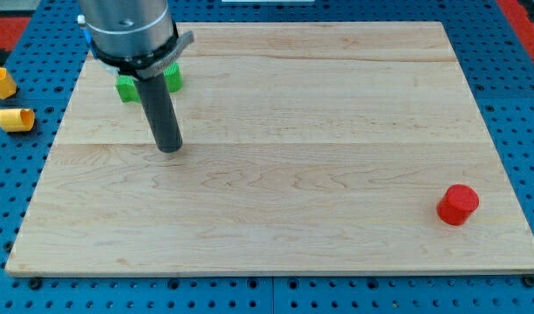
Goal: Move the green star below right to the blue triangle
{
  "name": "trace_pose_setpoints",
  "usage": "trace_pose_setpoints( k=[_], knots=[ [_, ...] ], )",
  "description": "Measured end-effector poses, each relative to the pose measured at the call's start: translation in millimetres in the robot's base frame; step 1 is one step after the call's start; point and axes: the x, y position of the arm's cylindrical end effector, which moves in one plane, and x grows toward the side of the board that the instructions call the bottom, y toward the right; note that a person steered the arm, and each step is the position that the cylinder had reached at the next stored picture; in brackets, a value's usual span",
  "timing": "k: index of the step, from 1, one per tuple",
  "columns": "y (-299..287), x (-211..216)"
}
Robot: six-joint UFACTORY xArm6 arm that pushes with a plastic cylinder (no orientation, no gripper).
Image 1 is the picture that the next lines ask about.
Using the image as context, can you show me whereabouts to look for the yellow hexagon block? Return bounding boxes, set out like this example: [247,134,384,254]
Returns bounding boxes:
[0,67,17,99]

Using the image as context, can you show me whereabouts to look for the green star block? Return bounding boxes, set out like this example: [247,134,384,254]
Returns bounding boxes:
[115,62,183,103]

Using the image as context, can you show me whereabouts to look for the wooden board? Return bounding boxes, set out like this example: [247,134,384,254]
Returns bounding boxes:
[6,22,534,277]

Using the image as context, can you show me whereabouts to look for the red cylinder block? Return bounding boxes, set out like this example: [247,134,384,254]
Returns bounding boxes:
[436,184,480,226]

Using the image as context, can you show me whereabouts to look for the yellow heart block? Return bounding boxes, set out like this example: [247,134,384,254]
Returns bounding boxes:
[0,108,35,133]

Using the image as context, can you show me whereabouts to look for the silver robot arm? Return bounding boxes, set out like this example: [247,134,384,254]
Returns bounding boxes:
[79,0,195,80]

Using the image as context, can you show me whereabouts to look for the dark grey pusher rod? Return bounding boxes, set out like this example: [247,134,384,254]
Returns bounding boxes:
[134,74,182,153]

